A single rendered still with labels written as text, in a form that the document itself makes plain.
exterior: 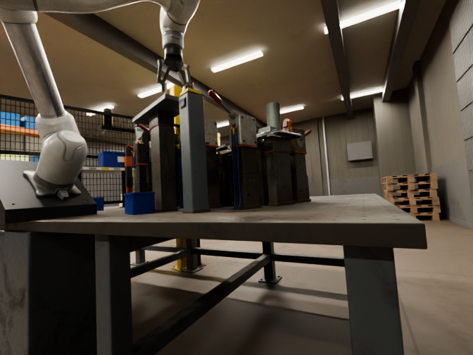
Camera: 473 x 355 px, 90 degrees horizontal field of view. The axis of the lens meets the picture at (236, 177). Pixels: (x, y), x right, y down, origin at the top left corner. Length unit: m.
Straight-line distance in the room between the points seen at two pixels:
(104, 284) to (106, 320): 0.11
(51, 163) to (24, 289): 0.50
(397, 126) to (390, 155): 0.91
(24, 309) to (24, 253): 0.21
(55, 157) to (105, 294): 0.63
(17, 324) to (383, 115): 9.03
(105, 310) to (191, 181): 0.50
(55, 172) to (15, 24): 0.57
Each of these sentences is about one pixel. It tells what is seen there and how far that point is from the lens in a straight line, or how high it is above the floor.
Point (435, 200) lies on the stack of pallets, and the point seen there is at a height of 0.40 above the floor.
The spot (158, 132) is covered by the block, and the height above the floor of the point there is 1.05.
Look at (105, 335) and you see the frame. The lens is 1.00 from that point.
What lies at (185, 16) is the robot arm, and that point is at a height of 1.47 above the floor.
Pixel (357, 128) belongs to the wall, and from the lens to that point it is 10.44.
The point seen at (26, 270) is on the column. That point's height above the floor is 0.51.
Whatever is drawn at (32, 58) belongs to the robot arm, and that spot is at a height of 1.36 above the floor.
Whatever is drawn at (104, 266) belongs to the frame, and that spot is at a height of 0.55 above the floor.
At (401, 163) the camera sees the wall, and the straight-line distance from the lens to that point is 8.91.
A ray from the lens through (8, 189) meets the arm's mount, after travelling 1.35.
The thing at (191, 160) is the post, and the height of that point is 0.89.
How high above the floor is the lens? 0.76
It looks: 4 degrees up
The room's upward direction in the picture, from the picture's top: 3 degrees counter-clockwise
